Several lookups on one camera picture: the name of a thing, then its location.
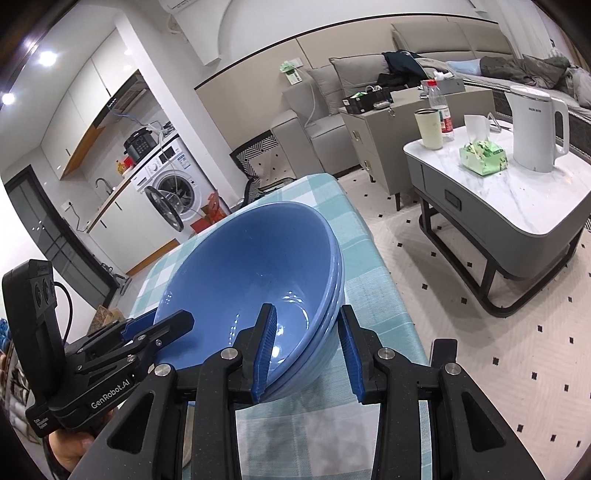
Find grey sofa cushion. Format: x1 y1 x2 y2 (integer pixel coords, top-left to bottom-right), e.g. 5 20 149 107
329 54 393 100
305 65 345 118

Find grey green blanket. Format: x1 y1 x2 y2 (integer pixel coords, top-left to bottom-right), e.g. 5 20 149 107
480 54 573 88

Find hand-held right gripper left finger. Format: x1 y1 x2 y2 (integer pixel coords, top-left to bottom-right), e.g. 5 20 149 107
88 302 278 480

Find range hood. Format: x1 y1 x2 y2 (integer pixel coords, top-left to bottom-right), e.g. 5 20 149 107
104 83 148 116

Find dark glass door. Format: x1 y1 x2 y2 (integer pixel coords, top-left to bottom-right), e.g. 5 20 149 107
4 166 121 296

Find white washing machine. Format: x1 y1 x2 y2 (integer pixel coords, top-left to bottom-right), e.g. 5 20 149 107
130 136 218 232

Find beige diamond pattern floor mat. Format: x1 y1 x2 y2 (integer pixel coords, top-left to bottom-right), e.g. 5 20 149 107
332 171 591 480

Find person's left hand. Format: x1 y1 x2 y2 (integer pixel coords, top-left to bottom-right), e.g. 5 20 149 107
46 408 116 472

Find clear plastic bottle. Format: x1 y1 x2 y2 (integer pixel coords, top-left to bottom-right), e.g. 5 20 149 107
424 79 455 141

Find patterned gift box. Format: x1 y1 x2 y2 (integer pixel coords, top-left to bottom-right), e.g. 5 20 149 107
88 305 125 333

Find white kitchen counter cabinet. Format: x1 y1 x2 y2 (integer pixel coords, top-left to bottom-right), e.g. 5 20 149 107
85 178 181 264

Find grey sofa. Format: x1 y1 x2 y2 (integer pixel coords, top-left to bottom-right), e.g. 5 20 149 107
270 21 591 178

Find green white wall fixture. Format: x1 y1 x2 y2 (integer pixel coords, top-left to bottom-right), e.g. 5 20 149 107
279 59 305 86

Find white electric kettle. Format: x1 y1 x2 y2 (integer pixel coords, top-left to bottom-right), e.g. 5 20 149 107
505 85 570 174

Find beige cup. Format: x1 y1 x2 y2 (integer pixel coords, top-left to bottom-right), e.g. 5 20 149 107
414 108 445 151

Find black pressure cooker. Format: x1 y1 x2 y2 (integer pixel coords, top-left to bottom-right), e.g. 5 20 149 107
124 129 160 162

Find dark jacket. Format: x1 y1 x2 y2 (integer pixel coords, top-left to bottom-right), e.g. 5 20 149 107
381 50 435 88

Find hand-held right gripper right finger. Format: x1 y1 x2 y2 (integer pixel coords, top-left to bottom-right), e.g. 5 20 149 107
338 305 529 480

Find black box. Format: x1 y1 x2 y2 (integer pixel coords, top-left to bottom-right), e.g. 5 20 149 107
343 90 393 115

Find white marble coffee table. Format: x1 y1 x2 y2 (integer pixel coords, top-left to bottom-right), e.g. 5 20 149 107
403 117 591 317

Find black white patterned cushion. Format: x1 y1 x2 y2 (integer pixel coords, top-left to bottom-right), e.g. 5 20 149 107
229 130 296 208

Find red cardboard box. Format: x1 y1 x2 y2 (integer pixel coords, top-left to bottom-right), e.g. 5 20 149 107
190 191 232 234

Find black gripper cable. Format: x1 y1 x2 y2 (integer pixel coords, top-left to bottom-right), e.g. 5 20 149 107
53 281 75 342

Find grey side cabinet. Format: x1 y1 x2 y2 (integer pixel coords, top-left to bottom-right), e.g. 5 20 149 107
339 88 497 210

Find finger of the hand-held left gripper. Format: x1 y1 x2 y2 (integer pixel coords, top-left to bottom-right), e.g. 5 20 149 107
76 310 195 374
65 310 160 357

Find teal checked tablecloth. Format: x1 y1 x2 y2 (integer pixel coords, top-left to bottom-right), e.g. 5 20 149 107
127 173 428 480

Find white wall cabinets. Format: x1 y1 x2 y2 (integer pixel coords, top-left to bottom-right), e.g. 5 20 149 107
39 28 148 181

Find green tissue pack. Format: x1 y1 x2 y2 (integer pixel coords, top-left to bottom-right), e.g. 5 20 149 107
458 114 509 177

